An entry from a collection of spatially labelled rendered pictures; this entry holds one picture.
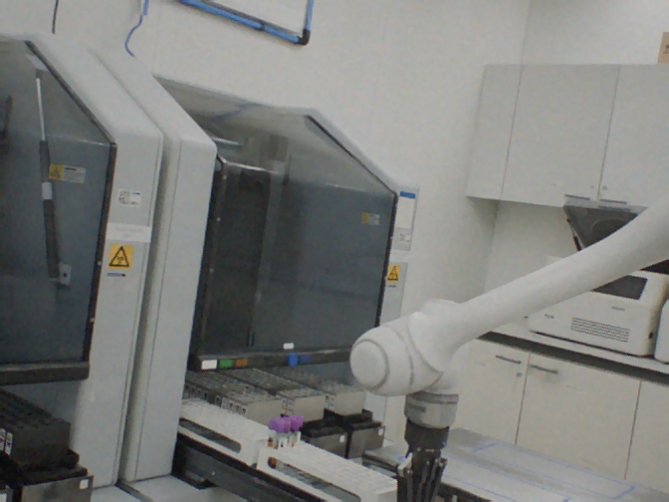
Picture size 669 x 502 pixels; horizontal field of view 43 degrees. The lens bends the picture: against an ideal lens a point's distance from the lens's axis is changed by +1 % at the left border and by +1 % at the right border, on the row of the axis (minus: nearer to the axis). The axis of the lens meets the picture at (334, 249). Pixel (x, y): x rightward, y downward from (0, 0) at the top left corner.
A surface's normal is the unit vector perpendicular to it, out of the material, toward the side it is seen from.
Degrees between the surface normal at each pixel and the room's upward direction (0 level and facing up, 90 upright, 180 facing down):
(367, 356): 96
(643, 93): 90
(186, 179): 90
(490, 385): 90
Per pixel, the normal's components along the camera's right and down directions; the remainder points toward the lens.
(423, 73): 0.74, 0.15
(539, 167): -0.66, -0.06
